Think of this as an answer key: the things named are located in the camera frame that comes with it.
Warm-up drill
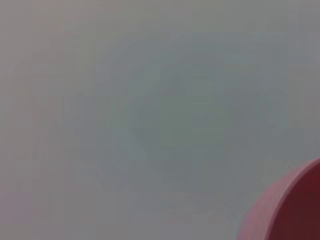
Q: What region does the pink plastic bowl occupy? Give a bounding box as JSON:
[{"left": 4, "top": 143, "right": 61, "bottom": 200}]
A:
[{"left": 236, "top": 157, "right": 320, "bottom": 240}]

